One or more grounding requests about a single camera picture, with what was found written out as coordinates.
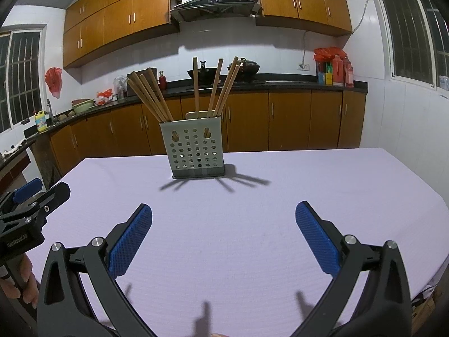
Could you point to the black pot with lid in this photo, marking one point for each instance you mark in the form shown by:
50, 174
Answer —
205, 73

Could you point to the blue and yellow box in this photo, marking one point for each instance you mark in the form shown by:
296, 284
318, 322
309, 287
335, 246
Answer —
324, 78

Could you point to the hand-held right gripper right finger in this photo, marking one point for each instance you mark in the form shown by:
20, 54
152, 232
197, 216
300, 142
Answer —
315, 238

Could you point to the red and white plastic bag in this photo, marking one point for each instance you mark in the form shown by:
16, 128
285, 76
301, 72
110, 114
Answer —
104, 95

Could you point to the grey perforated utensil holder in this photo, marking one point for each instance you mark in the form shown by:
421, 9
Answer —
193, 147

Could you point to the yellow detergent bottle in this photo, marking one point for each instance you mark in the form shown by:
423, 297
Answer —
41, 123

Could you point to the pink labelled bottle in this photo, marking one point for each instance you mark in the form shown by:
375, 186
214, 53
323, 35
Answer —
349, 73

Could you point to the black wok with glass lid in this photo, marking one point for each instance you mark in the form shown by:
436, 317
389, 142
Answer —
250, 66

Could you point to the barred window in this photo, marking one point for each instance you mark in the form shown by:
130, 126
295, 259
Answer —
403, 35
21, 77

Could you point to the crumpled red plastic bag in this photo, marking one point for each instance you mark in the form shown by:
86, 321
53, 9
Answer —
328, 52

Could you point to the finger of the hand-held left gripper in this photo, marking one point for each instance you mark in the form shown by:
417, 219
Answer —
28, 189
52, 198

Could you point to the person's left hand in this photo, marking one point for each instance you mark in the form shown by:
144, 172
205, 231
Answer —
31, 288

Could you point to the bunch of wooden chopsticks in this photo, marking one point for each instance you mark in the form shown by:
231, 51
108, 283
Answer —
159, 104

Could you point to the hanging red plastic bag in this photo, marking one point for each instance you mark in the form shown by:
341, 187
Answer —
54, 79

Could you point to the steel faucet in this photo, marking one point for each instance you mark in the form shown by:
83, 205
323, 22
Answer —
49, 105

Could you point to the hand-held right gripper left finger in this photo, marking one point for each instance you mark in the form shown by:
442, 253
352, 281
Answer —
131, 238

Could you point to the green basin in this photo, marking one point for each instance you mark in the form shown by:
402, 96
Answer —
83, 108

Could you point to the large red oil bottle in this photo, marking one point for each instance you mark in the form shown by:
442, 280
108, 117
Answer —
337, 72

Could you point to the cardboard box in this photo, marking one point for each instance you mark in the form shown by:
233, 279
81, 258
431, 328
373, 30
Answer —
424, 316

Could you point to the clear plastic bag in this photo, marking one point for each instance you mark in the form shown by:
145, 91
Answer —
120, 82

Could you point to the lavender tablecloth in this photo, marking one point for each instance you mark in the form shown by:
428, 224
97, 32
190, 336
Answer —
224, 224

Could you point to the white wall outlet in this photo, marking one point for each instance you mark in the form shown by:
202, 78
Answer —
303, 66

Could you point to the wooden wall cabinet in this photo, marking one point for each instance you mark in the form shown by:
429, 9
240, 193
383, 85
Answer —
119, 14
308, 0

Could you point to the small red bottle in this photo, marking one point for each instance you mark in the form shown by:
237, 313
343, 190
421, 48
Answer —
162, 82

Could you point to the black stone countertop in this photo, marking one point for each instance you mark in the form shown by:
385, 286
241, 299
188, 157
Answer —
280, 86

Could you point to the wooden base cabinets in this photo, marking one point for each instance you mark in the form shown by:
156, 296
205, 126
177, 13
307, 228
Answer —
291, 119

